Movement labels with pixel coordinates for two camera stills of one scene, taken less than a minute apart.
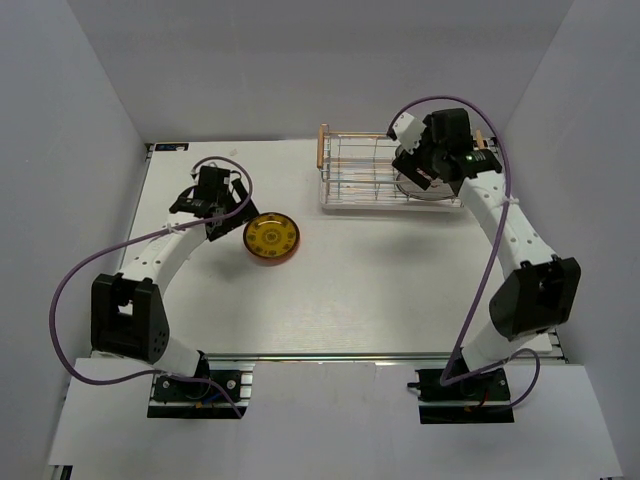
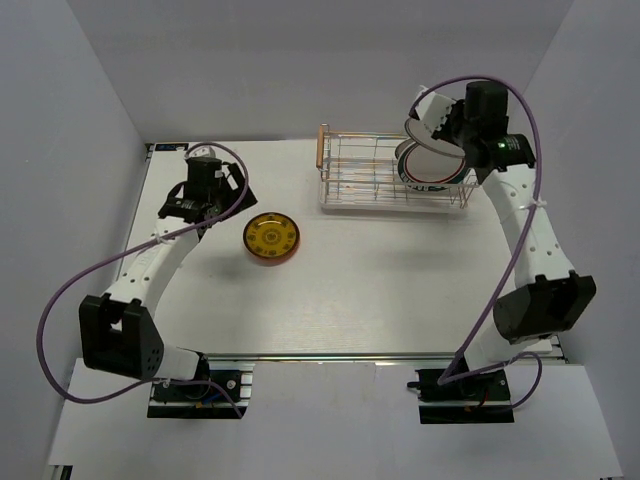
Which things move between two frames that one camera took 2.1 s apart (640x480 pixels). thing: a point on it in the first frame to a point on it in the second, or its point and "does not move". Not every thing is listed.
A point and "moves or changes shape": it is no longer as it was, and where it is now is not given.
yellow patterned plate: [271, 234] does not move
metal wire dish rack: [356, 170] does not move
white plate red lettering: [436, 190] moves or changes shape
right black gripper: [408, 164] to [443, 129]
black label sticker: [172, 147] does not move
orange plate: [276, 260] does not move
